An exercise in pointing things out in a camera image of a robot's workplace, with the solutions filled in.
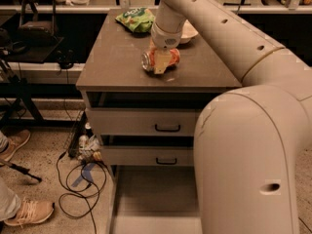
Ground orange soda can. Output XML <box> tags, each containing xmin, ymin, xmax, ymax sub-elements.
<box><xmin>141</xmin><ymin>48</ymin><xmax>180</xmax><ymax>74</ymax></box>

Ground top drawer with handle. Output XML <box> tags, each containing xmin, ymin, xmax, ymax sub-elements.
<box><xmin>86</xmin><ymin>108</ymin><xmax>198</xmax><ymax>137</ymax></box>

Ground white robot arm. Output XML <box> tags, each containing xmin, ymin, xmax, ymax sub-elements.
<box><xmin>152</xmin><ymin>0</ymin><xmax>312</xmax><ymax>234</ymax></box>

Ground beige sneaker far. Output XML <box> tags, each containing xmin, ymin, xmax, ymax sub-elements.
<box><xmin>0</xmin><ymin>130</ymin><xmax>31</xmax><ymax>161</ymax></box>

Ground black cable on floor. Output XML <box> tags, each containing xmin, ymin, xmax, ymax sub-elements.
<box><xmin>56</xmin><ymin>150</ymin><xmax>108</xmax><ymax>234</ymax></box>

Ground pile of cans and bottles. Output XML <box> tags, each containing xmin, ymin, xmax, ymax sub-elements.
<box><xmin>77</xmin><ymin>122</ymin><xmax>102</xmax><ymax>162</ymax></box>

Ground green chip bag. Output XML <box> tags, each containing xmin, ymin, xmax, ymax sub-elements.
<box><xmin>115</xmin><ymin>7</ymin><xmax>155</xmax><ymax>33</ymax></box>

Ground black bag on shelf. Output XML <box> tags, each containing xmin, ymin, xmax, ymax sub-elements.
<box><xmin>18</xmin><ymin>0</ymin><xmax>58</xmax><ymax>47</ymax></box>

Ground open bottom drawer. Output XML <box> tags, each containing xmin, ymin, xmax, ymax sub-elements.
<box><xmin>109</xmin><ymin>166</ymin><xmax>202</xmax><ymax>234</ymax></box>

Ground grey trouser leg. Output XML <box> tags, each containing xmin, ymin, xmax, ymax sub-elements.
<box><xmin>0</xmin><ymin>177</ymin><xmax>21</xmax><ymax>221</ymax></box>

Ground black stick tool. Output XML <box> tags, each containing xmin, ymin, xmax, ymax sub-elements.
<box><xmin>0</xmin><ymin>158</ymin><xmax>42</xmax><ymax>182</ymax></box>

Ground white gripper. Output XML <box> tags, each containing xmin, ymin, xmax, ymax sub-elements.
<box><xmin>151</xmin><ymin>23</ymin><xmax>181</xmax><ymax>74</ymax></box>

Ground drawer with handle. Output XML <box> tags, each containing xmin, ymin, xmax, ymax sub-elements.
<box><xmin>86</xmin><ymin>108</ymin><xmax>198</xmax><ymax>137</ymax></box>
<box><xmin>100</xmin><ymin>146</ymin><xmax>193</xmax><ymax>166</ymax></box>

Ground beige sneaker near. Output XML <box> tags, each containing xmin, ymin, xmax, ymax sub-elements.
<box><xmin>4</xmin><ymin>199</ymin><xmax>55</xmax><ymax>227</ymax></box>

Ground beige sneaker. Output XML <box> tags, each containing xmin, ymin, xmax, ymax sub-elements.
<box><xmin>0</xmin><ymin>130</ymin><xmax>31</xmax><ymax>161</ymax></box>
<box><xmin>4</xmin><ymin>199</ymin><xmax>55</xmax><ymax>227</ymax></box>

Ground middle drawer with handle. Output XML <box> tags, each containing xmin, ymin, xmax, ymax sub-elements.
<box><xmin>100</xmin><ymin>146</ymin><xmax>193</xmax><ymax>166</ymax></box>

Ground black headphones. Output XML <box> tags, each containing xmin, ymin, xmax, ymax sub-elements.
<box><xmin>56</xmin><ymin>50</ymin><xmax>74</xmax><ymax>70</ymax></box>

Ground grey drawer cabinet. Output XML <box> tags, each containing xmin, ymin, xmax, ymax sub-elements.
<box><xmin>75</xmin><ymin>7</ymin><xmax>243</xmax><ymax>168</ymax></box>

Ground white bowl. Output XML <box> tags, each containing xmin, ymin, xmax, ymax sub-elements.
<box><xmin>180</xmin><ymin>20</ymin><xmax>198</xmax><ymax>44</ymax></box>

